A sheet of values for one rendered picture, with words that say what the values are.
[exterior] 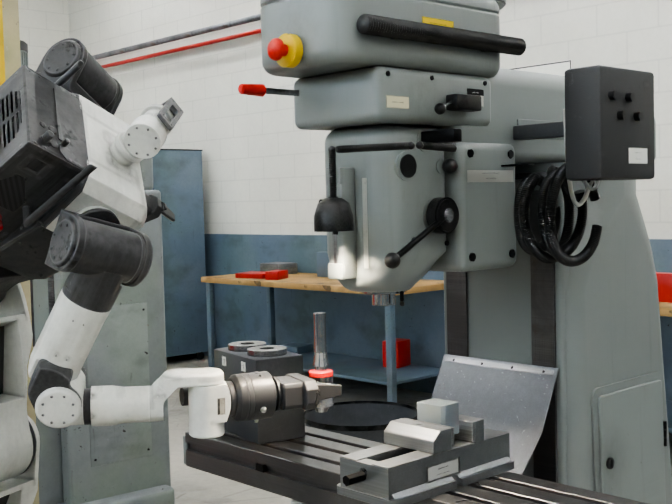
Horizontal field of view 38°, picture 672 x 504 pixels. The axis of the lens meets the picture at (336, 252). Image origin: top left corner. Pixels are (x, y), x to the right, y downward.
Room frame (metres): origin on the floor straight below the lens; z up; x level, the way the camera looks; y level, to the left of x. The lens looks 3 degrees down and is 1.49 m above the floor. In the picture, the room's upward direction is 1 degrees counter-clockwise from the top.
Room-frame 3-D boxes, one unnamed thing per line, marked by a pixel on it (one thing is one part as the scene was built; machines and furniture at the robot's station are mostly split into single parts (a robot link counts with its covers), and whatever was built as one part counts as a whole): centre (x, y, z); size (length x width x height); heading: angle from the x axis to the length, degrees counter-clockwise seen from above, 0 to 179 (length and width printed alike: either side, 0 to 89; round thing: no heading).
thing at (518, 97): (2.27, -0.46, 1.66); 0.80 x 0.23 x 0.20; 133
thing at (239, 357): (2.23, 0.19, 1.06); 0.22 x 0.12 x 0.20; 32
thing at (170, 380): (1.77, 0.28, 1.14); 0.13 x 0.07 x 0.09; 100
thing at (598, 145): (1.89, -0.54, 1.62); 0.20 x 0.09 x 0.21; 133
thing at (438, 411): (1.83, -0.19, 1.07); 0.06 x 0.05 x 0.06; 43
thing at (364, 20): (1.85, -0.22, 1.79); 0.45 x 0.04 x 0.04; 133
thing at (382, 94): (1.96, -0.12, 1.68); 0.34 x 0.24 x 0.10; 133
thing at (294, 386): (1.84, 0.12, 1.12); 0.13 x 0.12 x 0.10; 25
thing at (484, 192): (2.06, -0.24, 1.47); 0.24 x 0.19 x 0.26; 43
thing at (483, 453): (1.81, -0.16, 1.01); 0.35 x 0.15 x 0.11; 133
